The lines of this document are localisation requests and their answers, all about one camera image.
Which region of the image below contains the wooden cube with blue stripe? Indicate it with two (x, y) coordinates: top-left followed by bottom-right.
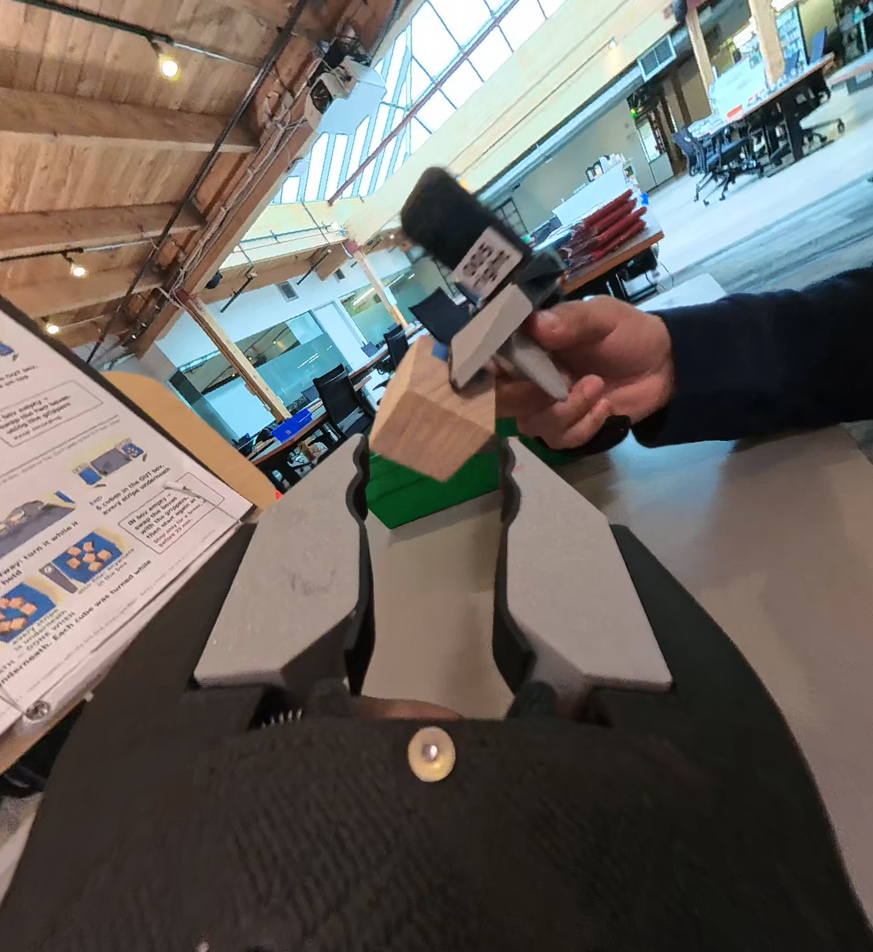
(369, 338), (498, 483)

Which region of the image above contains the stack of red folders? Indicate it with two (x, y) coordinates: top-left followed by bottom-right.
(555, 189), (649, 263)

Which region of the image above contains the green plastic bin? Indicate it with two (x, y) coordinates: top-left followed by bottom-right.
(365, 416), (579, 531)

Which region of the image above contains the long office desk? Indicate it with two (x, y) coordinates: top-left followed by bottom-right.
(711, 54), (850, 150)

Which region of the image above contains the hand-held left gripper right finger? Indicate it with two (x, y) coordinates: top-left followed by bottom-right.
(492, 437), (674, 696)

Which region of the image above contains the person's right forearm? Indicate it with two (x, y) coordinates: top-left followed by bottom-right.
(630, 256), (873, 447)

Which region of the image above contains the person's right hand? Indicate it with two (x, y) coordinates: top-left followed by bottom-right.
(494, 296), (677, 451)

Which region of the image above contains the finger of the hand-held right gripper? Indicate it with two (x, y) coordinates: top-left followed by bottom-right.
(447, 286), (534, 391)

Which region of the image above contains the instruction sheet on stand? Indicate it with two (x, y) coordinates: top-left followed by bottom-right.
(0, 264), (280, 800)

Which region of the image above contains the printed instruction sheet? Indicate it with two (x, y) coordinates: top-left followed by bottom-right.
(0, 279), (253, 771)

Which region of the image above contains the wooden table with black legs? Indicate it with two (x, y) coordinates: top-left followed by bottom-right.
(555, 227), (666, 302)

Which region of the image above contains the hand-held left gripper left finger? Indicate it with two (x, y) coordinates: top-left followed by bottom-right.
(193, 435), (374, 689)

